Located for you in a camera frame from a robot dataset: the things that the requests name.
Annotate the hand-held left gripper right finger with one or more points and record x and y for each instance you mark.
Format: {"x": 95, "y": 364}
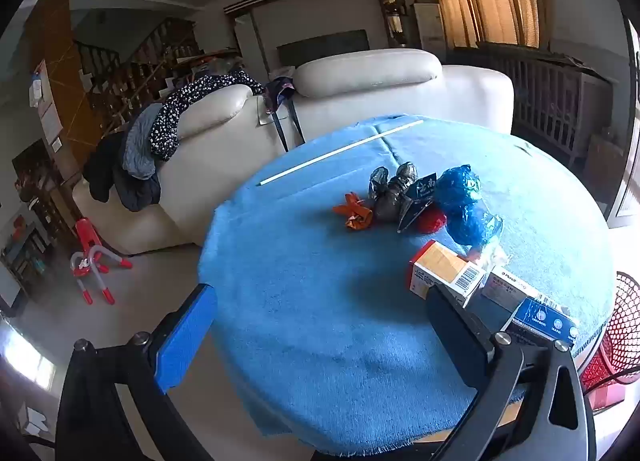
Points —
{"x": 457, "y": 336}

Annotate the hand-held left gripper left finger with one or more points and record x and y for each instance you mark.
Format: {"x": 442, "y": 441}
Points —
{"x": 185, "y": 336}

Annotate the white medicine carton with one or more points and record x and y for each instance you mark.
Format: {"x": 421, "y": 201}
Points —
{"x": 505, "y": 288}

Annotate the orange and white carton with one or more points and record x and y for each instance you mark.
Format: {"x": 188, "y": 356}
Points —
{"x": 442, "y": 268}

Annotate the blue and white carton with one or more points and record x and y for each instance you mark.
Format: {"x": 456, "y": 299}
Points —
{"x": 542, "y": 318}

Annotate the red plastic bag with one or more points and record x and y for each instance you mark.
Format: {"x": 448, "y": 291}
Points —
{"x": 432, "y": 221}

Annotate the blue plastic bag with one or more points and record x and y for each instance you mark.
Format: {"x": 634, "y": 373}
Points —
{"x": 462, "y": 206}

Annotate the dark blue printed packet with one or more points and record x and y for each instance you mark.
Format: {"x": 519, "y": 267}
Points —
{"x": 416, "y": 201}

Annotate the grey plastic bag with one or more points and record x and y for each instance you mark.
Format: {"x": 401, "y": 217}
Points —
{"x": 387, "y": 196}

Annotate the orange wrapper bundle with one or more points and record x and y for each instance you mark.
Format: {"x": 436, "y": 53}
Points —
{"x": 356, "y": 213}

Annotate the red mesh basket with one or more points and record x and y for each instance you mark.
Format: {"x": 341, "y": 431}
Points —
{"x": 617, "y": 336}

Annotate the red and white toy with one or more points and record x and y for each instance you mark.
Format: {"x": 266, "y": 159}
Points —
{"x": 92, "y": 261}

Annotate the blue tablecloth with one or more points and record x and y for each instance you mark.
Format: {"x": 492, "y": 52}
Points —
{"x": 320, "y": 301}

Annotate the black jacket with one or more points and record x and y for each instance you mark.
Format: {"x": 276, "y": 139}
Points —
{"x": 102, "y": 168}

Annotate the grey knit garment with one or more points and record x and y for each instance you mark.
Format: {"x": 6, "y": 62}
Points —
{"x": 140, "y": 148}

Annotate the white leather sofa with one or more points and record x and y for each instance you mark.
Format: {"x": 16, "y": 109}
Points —
{"x": 240, "y": 141}

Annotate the thin white stick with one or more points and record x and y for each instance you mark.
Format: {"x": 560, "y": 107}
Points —
{"x": 340, "y": 151}

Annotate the floral dark garment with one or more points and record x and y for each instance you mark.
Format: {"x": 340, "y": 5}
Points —
{"x": 185, "y": 108}

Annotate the cardboard box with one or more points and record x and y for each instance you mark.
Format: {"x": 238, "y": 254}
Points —
{"x": 605, "y": 151}

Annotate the white wooden crib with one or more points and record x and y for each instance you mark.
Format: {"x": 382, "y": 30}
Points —
{"x": 545, "y": 91}

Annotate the wooden staircase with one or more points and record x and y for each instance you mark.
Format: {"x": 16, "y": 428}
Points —
{"x": 135, "y": 71}

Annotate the brown wooden pillar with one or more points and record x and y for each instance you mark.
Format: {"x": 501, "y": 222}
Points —
{"x": 62, "y": 76}

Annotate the white standing air conditioner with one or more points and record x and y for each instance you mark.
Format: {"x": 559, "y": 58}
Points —
{"x": 427, "y": 23}

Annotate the black television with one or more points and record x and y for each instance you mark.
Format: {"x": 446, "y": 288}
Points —
{"x": 325, "y": 47}

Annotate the dark display cabinet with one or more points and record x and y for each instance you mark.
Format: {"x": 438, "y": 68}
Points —
{"x": 392, "y": 16}

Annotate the wall calendar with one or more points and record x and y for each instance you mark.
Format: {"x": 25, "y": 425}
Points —
{"x": 44, "y": 101}

